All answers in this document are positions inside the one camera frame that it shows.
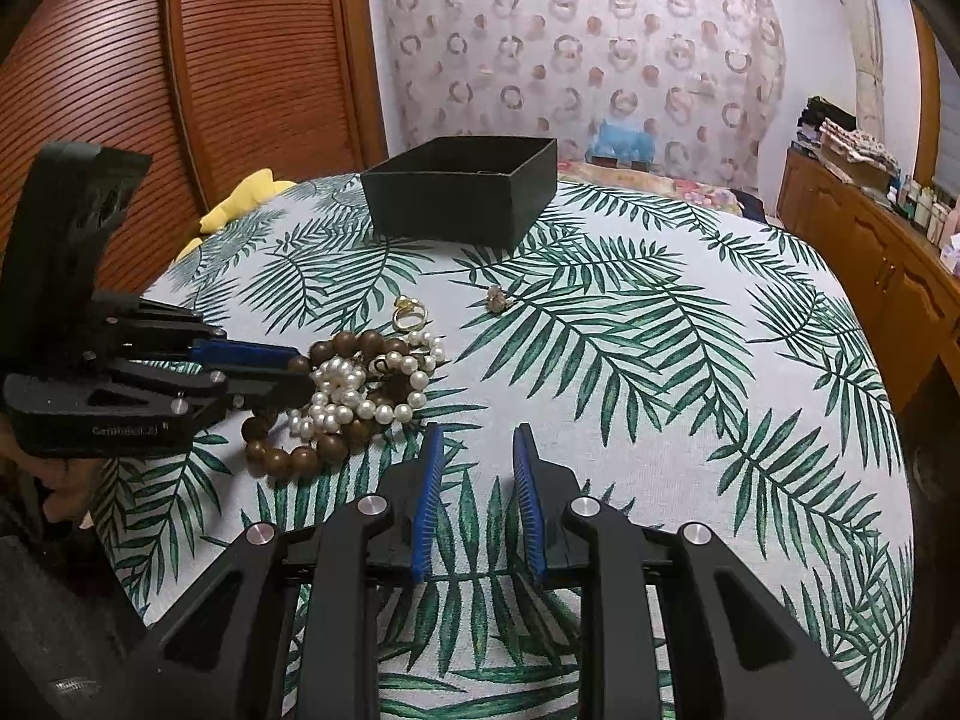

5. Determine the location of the yellow plush toy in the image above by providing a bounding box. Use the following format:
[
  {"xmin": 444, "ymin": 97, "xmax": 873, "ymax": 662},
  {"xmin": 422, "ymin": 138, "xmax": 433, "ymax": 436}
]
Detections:
[{"xmin": 176, "ymin": 169, "xmax": 298, "ymax": 265}]

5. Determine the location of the brown wooden bead bracelet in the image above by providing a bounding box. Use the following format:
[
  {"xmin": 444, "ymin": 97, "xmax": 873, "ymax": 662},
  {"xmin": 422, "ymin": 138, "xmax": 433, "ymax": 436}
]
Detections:
[{"xmin": 241, "ymin": 330, "xmax": 422, "ymax": 478}]

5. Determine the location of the ring pattern curtain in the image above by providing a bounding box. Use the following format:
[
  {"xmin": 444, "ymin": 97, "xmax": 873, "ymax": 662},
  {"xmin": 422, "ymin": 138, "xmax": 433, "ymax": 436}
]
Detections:
[{"xmin": 379, "ymin": 0, "xmax": 787, "ymax": 192}]

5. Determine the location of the white pearl strand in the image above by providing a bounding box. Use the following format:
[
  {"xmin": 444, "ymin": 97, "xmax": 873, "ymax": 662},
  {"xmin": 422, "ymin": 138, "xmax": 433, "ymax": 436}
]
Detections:
[{"xmin": 289, "ymin": 328, "xmax": 448, "ymax": 442}]

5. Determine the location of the leaf print tablecloth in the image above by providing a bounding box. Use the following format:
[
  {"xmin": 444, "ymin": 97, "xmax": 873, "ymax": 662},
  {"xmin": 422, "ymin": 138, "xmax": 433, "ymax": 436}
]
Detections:
[{"xmin": 97, "ymin": 172, "xmax": 920, "ymax": 720}]

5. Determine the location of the person's left hand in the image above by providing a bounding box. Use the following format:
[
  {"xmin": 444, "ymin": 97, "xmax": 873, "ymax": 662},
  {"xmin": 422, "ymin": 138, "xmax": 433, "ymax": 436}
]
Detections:
[{"xmin": 26, "ymin": 456, "xmax": 102, "ymax": 530}]

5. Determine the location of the grey window blind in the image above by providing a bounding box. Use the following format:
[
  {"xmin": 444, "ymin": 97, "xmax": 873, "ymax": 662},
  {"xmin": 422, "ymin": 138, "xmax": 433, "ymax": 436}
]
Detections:
[{"xmin": 939, "ymin": 79, "xmax": 960, "ymax": 196}]

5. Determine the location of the wooden louvered wardrobe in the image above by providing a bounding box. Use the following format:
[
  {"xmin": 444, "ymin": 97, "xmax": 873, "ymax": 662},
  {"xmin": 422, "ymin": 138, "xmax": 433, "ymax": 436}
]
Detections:
[{"xmin": 0, "ymin": 0, "xmax": 387, "ymax": 316}]

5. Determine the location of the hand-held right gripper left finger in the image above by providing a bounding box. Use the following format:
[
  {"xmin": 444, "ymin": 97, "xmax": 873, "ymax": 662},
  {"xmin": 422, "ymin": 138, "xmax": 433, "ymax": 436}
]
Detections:
[{"xmin": 105, "ymin": 422, "xmax": 451, "ymax": 720}]

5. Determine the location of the stack of folded clothes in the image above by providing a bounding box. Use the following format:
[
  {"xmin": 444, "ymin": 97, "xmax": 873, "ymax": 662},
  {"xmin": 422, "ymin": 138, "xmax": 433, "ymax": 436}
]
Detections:
[{"xmin": 795, "ymin": 96, "xmax": 901, "ymax": 190}]

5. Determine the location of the blue plush toy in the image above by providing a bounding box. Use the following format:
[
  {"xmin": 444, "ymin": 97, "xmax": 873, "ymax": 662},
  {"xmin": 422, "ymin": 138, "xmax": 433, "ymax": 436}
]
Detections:
[{"xmin": 589, "ymin": 118, "xmax": 656, "ymax": 167}]

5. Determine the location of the gold ring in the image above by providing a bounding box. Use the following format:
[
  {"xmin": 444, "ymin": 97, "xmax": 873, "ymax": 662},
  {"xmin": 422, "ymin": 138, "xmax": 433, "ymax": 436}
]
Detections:
[{"xmin": 391, "ymin": 296, "xmax": 436, "ymax": 332}]

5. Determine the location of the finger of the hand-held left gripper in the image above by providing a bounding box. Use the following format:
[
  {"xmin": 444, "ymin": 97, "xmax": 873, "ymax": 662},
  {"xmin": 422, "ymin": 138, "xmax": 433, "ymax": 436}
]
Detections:
[
  {"xmin": 111, "ymin": 360, "xmax": 316, "ymax": 415},
  {"xmin": 86, "ymin": 292, "xmax": 302, "ymax": 376}
]

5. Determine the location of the row of cosmetic bottles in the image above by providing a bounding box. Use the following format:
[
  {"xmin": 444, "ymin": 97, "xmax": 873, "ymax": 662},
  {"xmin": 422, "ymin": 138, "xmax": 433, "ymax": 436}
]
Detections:
[{"xmin": 889, "ymin": 174, "xmax": 960, "ymax": 248}]

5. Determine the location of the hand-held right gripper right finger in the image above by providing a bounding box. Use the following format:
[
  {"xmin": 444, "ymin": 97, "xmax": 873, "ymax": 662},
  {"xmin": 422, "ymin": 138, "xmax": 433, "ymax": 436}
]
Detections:
[{"xmin": 512, "ymin": 424, "xmax": 871, "ymax": 720}]

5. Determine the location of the black square box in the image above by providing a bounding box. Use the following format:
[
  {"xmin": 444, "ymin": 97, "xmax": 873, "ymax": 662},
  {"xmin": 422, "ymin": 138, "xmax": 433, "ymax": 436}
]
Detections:
[{"xmin": 361, "ymin": 136, "xmax": 560, "ymax": 250}]

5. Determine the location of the wooden low cabinet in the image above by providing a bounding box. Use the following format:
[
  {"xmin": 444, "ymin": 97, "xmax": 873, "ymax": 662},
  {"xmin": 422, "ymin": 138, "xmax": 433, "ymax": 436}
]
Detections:
[{"xmin": 776, "ymin": 148, "xmax": 960, "ymax": 410}]

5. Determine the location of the beige wrapped pipe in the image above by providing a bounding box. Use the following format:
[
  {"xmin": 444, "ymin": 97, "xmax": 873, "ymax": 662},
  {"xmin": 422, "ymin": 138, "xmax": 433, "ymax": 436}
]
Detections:
[{"xmin": 825, "ymin": 0, "xmax": 887, "ymax": 122}]

